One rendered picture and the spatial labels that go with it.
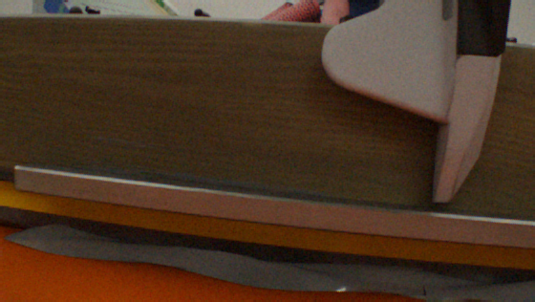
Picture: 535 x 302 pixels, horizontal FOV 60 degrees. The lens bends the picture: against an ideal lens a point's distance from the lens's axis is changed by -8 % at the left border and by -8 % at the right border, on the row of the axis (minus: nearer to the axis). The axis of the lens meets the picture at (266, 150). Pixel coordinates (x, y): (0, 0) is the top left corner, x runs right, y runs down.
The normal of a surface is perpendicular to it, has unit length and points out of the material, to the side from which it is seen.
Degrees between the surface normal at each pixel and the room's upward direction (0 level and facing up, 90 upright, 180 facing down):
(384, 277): 34
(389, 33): 85
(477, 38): 87
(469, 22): 87
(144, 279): 0
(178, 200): 90
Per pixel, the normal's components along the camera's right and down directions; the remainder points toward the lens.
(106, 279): 0.08, -0.99
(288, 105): -0.15, 0.08
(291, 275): 0.00, -0.71
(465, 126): -0.15, 0.33
